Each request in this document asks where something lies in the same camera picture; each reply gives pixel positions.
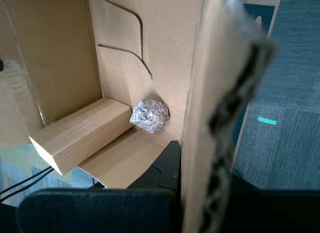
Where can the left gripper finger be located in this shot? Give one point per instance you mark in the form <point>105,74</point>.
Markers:
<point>1,65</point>

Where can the brown cardboard box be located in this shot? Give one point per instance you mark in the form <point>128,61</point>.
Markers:
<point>220,80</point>

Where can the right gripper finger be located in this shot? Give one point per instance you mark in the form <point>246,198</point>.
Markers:
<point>100,210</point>
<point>275,213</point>

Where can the short green floor tape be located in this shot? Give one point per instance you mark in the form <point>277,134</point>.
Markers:
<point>267,120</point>

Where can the light wooden block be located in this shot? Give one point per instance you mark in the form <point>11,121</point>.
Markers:
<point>80,135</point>

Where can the speckled beige rock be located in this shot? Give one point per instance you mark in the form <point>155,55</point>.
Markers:
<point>150,116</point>

